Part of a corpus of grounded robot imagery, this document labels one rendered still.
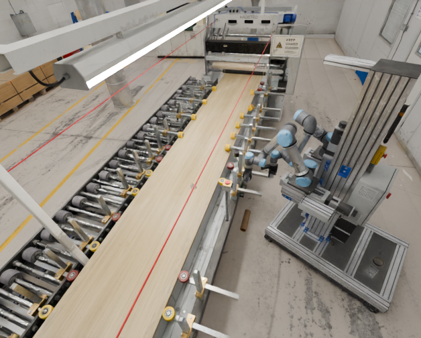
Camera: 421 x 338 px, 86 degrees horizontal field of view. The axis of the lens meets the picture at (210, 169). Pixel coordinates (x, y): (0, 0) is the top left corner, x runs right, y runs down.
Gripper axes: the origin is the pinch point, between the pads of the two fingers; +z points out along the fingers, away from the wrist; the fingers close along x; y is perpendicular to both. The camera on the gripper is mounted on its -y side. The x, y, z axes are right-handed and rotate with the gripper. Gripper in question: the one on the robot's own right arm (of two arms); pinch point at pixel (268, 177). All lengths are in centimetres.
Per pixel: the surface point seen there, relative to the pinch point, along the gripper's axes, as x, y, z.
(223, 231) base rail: -70, -30, 13
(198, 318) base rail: -143, -28, 13
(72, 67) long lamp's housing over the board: -125, -60, -154
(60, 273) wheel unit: -151, -138, -3
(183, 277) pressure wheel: -126, -44, -7
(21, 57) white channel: -138, -60, -161
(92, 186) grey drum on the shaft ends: -67, -178, -2
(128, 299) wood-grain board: -151, -75, -7
